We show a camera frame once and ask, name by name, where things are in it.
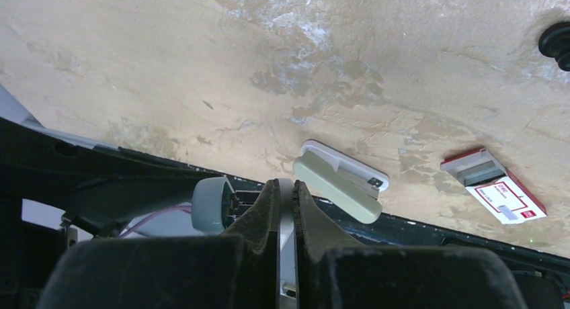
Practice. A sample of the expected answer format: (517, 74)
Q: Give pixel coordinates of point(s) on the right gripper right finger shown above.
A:
(335, 270)

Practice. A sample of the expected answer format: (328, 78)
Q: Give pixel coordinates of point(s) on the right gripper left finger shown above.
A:
(238, 268)

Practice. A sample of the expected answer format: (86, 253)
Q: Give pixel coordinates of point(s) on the green white stapler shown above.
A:
(348, 183)

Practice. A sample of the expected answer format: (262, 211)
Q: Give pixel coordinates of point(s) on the red white staple box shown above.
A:
(494, 186)

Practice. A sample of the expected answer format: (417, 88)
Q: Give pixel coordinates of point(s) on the small black knob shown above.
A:
(554, 43)

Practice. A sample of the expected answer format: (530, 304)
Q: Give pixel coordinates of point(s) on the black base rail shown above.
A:
(56, 194)

